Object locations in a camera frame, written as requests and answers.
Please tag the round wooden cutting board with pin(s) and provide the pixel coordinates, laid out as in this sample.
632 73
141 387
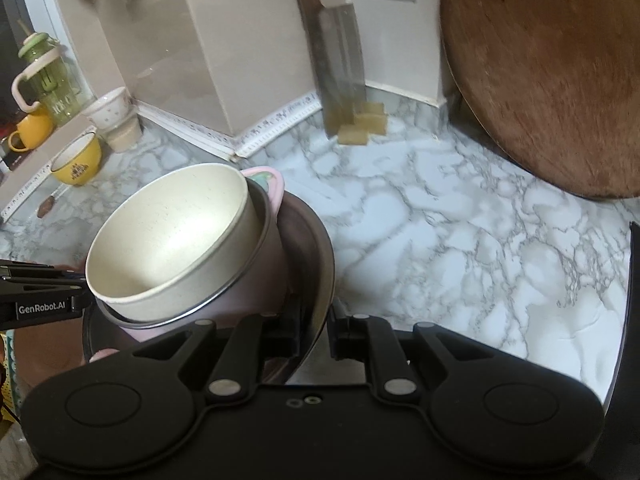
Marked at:
545 75

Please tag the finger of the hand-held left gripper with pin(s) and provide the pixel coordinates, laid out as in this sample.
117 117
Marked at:
25 266
45 282

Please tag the pink steel-lined bowl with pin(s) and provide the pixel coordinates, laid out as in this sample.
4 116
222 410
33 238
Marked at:
255 290

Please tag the green water bottle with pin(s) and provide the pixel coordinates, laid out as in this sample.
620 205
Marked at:
55 85

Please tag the black stove top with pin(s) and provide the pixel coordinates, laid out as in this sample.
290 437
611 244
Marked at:
627 310

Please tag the yellow mug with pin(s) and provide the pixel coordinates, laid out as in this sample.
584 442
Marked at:
35 132

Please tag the small translucent bowl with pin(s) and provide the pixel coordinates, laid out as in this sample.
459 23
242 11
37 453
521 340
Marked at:
125 137

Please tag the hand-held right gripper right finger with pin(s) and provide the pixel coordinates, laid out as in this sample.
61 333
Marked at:
347 337

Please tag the white floral bowl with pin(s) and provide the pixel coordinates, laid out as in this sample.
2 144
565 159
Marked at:
109 110

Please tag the cream bowl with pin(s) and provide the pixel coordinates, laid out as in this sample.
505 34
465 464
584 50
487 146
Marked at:
165 240

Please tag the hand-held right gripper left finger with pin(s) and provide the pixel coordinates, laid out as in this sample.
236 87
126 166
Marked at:
280 335

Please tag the yellow sponge block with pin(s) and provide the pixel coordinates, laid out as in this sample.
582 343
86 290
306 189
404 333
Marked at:
365 122

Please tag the stainless steel bowl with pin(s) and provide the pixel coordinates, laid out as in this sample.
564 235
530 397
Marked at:
310 260

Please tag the brown spoon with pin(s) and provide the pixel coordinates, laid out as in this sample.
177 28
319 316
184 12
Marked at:
47 205

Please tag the yellow bowl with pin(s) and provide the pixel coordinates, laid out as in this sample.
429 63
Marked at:
82 167

